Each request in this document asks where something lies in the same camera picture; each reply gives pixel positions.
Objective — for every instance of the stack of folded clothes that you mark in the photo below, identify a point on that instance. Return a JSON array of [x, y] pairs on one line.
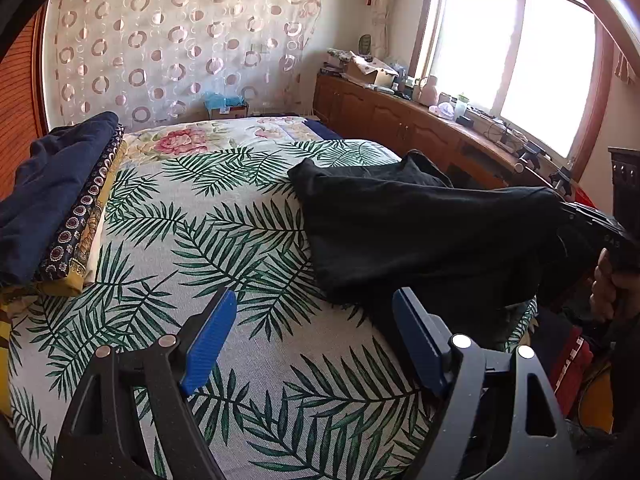
[[50, 185]]

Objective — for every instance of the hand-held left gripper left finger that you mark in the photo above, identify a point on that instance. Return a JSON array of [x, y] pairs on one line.
[[210, 340]]

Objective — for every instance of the open cardboard box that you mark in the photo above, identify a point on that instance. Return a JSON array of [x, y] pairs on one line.
[[370, 70]]

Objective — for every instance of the window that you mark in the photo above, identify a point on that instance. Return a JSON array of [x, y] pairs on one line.
[[500, 60]]

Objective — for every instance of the beige window curtain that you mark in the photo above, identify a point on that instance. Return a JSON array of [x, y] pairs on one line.
[[385, 5]]

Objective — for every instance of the wooden slatted door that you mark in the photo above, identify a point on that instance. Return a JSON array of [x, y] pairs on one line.
[[20, 100]]

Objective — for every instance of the person's right hand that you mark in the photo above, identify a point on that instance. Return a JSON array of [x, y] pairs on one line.
[[602, 290]]

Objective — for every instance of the pink jug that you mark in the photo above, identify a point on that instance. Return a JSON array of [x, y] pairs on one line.
[[429, 91]]

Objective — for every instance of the wooden cabinet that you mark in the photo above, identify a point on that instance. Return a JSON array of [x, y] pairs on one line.
[[380, 115]]

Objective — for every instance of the navy yellow patterned cloth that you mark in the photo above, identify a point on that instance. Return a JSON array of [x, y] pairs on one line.
[[75, 230]]

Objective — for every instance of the plastic cup with green lid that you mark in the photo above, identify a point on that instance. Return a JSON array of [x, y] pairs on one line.
[[461, 106]]

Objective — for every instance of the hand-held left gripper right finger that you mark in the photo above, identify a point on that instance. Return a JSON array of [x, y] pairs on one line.
[[417, 340]]

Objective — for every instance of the red cloth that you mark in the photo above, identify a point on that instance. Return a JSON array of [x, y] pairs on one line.
[[570, 360]]

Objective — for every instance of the floral quilt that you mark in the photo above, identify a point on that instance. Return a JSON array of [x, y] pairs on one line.
[[200, 135]]

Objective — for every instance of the small cardboard box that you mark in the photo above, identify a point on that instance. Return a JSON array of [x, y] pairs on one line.
[[227, 112]]

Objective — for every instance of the leaf print bedsheet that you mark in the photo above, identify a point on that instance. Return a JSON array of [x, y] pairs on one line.
[[225, 240]]

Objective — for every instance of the black printed t-shirt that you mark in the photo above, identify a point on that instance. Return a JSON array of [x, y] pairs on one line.
[[425, 230]]

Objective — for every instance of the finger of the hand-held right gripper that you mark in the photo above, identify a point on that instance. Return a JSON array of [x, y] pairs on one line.
[[585, 215]]

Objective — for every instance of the circle pattern sheer curtain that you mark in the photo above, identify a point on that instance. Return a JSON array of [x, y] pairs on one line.
[[175, 35]]

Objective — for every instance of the blue mattress corner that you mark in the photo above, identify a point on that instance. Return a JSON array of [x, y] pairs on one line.
[[322, 130]]

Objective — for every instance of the light blue plastic bag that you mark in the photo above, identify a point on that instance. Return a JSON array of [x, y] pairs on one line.
[[222, 100]]

